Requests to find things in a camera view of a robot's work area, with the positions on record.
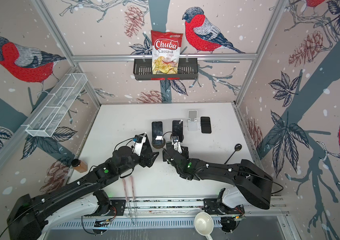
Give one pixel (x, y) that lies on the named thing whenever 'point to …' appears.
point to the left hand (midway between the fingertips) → (152, 150)
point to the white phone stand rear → (192, 124)
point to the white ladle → (203, 222)
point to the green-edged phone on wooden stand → (156, 131)
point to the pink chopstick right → (133, 200)
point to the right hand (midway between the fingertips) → (169, 152)
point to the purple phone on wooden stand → (177, 130)
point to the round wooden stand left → (158, 146)
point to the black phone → (206, 127)
